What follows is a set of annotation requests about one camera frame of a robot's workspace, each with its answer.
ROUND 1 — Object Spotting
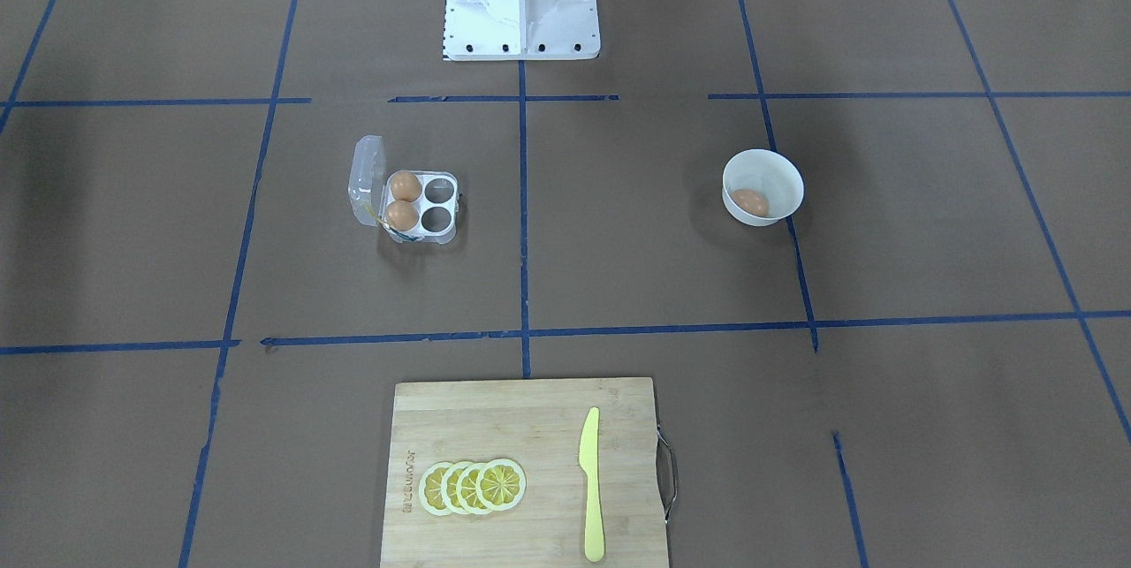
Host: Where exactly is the brown egg from bowl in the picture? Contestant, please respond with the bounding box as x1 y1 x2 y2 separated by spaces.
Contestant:
729 188 769 218

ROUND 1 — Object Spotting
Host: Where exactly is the clear plastic egg box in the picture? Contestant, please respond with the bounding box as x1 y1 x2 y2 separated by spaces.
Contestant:
346 136 460 246

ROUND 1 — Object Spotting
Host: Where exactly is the brown egg in box front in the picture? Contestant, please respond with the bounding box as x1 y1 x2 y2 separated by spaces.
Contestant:
385 201 420 232

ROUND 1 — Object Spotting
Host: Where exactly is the brown egg in box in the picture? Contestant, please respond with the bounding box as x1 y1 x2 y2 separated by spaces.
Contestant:
385 201 420 232
388 170 423 203

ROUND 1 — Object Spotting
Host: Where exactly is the brown egg in box rear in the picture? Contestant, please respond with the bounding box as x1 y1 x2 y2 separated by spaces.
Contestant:
388 170 423 203

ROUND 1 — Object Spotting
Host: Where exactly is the bamboo cutting board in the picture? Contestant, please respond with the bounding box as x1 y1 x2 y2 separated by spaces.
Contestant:
379 376 670 567

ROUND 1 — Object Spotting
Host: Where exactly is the yellow plastic knife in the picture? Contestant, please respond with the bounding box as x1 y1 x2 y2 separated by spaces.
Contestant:
578 406 605 563

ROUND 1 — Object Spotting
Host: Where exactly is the white ceramic bowl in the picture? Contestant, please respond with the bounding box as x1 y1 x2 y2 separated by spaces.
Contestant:
720 148 805 227

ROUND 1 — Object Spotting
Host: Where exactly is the lemon slice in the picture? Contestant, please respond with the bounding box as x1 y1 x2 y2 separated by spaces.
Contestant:
440 461 472 515
455 462 490 515
417 462 454 517
475 457 527 513

